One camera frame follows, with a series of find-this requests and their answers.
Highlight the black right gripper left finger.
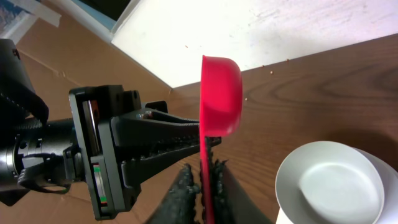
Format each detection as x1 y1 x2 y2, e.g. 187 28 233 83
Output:
146 164 201 224

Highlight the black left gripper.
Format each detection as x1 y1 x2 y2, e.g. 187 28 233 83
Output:
68 84 223 221

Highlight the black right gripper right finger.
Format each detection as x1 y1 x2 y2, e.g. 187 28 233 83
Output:
210 160 272 224

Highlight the red measuring scoop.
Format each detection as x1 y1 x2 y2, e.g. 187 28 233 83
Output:
199 55 243 223

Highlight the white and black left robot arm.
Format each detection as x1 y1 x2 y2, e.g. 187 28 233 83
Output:
1 39 200 220

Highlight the white digital kitchen scale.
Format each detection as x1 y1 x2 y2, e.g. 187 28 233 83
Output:
275 208 294 224

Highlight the white round bowl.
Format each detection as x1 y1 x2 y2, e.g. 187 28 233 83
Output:
275 141 397 224

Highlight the brown cardboard sheet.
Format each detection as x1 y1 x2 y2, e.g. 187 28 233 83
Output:
1 1 198 223

